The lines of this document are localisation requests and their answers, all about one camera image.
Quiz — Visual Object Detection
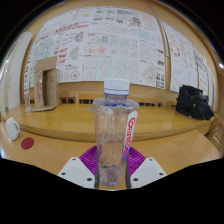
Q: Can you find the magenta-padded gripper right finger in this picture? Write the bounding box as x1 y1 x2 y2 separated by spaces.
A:
125 146 168 190

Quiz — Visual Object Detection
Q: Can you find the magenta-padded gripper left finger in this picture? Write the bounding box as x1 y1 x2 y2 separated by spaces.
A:
57 145 99 190

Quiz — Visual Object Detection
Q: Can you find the clear plastic water bottle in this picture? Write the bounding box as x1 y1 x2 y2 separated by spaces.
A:
92 78 140 188

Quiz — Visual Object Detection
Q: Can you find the flat round red coaster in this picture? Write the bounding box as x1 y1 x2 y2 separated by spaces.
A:
20 137 35 150

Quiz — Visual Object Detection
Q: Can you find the wooden chair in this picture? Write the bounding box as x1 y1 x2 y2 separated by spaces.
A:
208 116 224 158

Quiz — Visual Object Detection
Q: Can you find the white ceramic mug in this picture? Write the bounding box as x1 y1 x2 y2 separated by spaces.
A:
5 116 21 141

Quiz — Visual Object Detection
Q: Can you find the black bag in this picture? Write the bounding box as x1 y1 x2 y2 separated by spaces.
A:
175 84 215 121

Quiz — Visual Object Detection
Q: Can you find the white standing air conditioner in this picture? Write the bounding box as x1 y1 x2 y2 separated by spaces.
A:
4 31 34 111

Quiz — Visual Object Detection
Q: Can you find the narrow printed wall poster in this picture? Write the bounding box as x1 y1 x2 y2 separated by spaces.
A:
160 21 215 106

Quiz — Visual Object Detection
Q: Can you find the large printed wall poster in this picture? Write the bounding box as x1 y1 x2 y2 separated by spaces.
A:
24 5 167 90

